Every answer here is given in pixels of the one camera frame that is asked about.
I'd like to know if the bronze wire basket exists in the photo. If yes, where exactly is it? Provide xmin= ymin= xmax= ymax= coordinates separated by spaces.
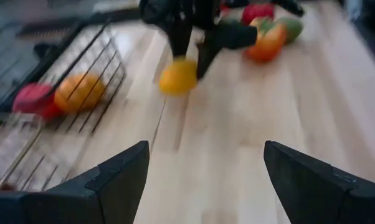
xmin=0 ymin=113 xmax=93 ymax=192

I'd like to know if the yellow orange fruit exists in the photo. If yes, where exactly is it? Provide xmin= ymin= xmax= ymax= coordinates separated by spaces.
xmin=158 ymin=57 xmax=198 ymax=96

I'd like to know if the red tomato with green calyx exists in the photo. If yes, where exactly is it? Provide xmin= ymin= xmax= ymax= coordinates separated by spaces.
xmin=240 ymin=2 xmax=275 ymax=26

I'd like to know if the orange pepper with green stem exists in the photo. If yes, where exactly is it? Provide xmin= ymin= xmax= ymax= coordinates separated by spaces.
xmin=245 ymin=17 xmax=288 ymax=63

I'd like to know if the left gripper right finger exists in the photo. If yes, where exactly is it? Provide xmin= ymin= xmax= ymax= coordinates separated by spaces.
xmin=263 ymin=140 xmax=375 ymax=224

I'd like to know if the plain orange bell pepper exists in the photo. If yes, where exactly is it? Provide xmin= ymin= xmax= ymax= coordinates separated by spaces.
xmin=54 ymin=73 xmax=107 ymax=114

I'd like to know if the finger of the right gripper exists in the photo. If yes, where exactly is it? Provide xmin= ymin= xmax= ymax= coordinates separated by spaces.
xmin=168 ymin=17 xmax=194 ymax=60
xmin=195 ymin=21 xmax=259 ymax=80

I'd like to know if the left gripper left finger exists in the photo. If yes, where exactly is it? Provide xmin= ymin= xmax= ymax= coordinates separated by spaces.
xmin=0 ymin=140 xmax=150 ymax=224

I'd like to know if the black wire basket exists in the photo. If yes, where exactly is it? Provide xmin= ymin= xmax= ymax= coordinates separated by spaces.
xmin=0 ymin=21 xmax=128 ymax=134

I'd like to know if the red bell pepper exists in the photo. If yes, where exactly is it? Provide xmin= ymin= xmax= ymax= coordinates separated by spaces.
xmin=12 ymin=82 xmax=64 ymax=121

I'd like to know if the green avocado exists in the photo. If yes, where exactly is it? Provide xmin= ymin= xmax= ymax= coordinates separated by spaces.
xmin=276 ymin=17 xmax=304 ymax=44

